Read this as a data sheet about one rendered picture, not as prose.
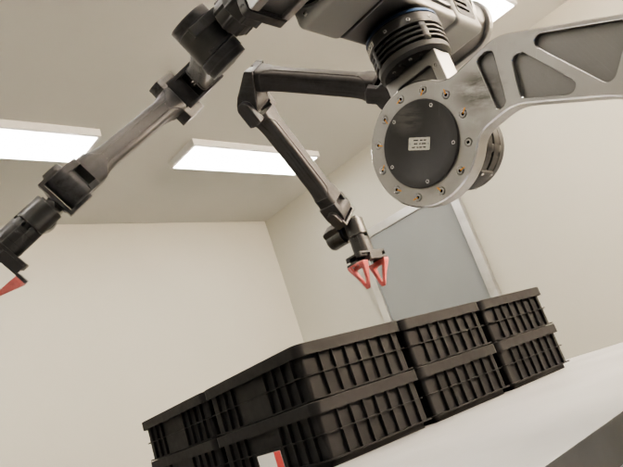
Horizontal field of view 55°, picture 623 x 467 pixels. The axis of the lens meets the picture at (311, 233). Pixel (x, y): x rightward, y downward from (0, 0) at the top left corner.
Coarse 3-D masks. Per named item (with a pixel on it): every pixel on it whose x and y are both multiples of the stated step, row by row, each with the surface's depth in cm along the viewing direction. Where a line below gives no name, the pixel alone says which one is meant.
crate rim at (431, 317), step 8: (464, 304) 148; (472, 304) 150; (432, 312) 140; (440, 312) 142; (448, 312) 143; (456, 312) 145; (464, 312) 147; (400, 320) 134; (408, 320) 134; (416, 320) 136; (424, 320) 137; (432, 320) 139; (440, 320) 141; (400, 328) 133; (408, 328) 133
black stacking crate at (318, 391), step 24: (384, 336) 130; (312, 360) 116; (336, 360) 118; (360, 360) 122; (384, 360) 127; (264, 384) 123; (288, 384) 118; (312, 384) 114; (336, 384) 117; (360, 384) 119; (216, 408) 139; (240, 408) 130; (264, 408) 123; (288, 408) 116
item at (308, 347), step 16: (336, 336) 120; (352, 336) 123; (368, 336) 125; (288, 352) 115; (304, 352) 114; (256, 368) 124; (272, 368) 119; (224, 384) 134; (240, 384) 129; (208, 400) 141
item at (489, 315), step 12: (528, 300) 166; (480, 312) 153; (492, 312) 155; (504, 312) 158; (516, 312) 162; (528, 312) 165; (540, 312) 168; (480, 324) 154; (492, 324) 153; (504, 324) 156; (516, 324) 158; (528, 324) 162; (540, 324) 166; (492, 336) 152; (504, 336) 153
